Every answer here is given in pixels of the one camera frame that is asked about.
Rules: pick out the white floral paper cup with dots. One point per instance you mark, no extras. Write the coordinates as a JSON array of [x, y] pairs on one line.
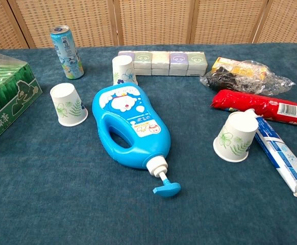
[[67, 107], [123, 69], [235, 137]]

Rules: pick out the blue pump detergent bottle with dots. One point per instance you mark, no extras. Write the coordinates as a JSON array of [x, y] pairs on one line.
[[128, 122]]

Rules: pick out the pastel tissue packet multipack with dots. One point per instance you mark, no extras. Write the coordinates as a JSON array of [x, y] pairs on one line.
[[161, 62]]

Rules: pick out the clear bag black contents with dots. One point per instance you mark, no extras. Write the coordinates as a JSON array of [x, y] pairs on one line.
[[227, 79]]

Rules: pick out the wicker folding screen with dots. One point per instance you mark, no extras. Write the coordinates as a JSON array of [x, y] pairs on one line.
[[151, 20]]

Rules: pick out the light blue drink can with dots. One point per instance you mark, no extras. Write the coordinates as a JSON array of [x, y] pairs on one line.
[[68, 56]]

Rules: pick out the red snack packet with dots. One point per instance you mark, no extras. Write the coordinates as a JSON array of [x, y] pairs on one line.
[[253, 102]]

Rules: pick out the teal carpet table cover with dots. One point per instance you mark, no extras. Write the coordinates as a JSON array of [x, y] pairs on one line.
[[61, 191]]

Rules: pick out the white blue toothpaste tube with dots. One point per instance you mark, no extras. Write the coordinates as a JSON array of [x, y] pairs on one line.
[[278, 150]]

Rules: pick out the green tea bag box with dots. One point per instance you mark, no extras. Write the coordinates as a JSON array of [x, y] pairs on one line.
[[8, 102]]

